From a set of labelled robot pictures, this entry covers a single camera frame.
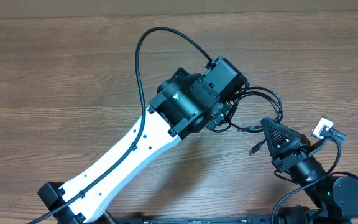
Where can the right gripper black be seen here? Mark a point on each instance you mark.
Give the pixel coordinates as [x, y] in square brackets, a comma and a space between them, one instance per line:
[292, 140]

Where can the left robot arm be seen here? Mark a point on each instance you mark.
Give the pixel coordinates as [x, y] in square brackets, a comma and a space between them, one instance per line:
[184, 104]

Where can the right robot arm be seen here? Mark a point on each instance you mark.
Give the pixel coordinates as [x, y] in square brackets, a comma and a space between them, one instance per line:
[323, 196]

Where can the cardboard board backdrop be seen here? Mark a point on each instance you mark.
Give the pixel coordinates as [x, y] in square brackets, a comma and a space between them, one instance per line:
[19, 9]

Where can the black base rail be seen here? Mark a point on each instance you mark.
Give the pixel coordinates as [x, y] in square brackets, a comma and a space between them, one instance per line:
[250, 219]

